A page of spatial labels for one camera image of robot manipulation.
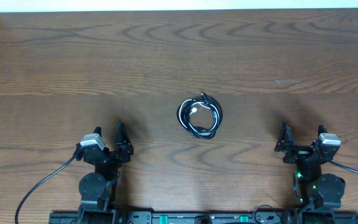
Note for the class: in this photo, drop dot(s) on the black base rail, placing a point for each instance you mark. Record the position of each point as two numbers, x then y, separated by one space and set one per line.
263 216

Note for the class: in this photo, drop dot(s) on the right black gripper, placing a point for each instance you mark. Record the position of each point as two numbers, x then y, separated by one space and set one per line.
282 145

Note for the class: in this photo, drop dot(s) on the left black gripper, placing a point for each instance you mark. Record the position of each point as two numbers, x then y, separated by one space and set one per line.
125 147

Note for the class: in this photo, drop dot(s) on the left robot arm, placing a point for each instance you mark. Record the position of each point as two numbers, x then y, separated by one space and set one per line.
98 188

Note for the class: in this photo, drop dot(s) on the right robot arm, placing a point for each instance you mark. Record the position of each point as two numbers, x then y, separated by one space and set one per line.
320 194

